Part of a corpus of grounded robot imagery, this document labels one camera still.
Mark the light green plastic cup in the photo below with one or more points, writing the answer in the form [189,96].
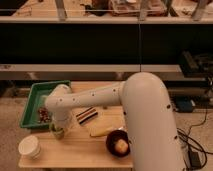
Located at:
[55,128]

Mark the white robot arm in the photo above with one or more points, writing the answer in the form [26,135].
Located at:
[149,118]

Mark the light cutting board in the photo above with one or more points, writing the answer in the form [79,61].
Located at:
[109,117]

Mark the striped block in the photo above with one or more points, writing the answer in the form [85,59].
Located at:
[86,115]

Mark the dark brown bowl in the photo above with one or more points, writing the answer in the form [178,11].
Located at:
[111,140]

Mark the yellow ball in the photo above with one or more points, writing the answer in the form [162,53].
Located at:
[121,146]

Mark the clear glass cup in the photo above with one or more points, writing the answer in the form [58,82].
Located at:
[59,136]

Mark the brown nuts pile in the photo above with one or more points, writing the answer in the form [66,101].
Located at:
[43,115]

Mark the green plastic tray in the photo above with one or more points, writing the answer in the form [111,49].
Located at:
[36,98]

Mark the white paper cup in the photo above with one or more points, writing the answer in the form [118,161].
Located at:
[29,146]

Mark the black power adapter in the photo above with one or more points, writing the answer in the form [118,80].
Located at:
[194,159]

